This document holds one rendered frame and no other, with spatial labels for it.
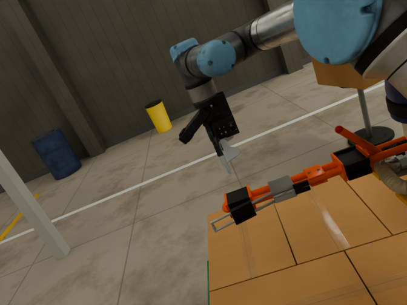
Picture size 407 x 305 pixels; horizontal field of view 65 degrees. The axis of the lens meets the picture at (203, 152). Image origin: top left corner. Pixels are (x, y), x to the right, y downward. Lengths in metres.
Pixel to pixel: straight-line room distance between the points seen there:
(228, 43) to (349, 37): 0.38
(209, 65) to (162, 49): 5.79
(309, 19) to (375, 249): 1.18
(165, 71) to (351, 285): 5.66
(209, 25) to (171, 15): 0.74
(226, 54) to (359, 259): 1.01
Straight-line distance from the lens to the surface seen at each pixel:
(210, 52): 0.70
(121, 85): 6.62
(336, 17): 0.39
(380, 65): 0.40
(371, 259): 1.44
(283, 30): 0.69
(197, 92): 0.82
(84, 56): 6.69
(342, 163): 0.98
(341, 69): 2.97
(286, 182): 0.99
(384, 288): 1.36
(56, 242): 3.68
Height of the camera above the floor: 1.58
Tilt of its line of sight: 21 degrees down
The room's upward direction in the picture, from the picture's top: 24 degrees counter-clockwise
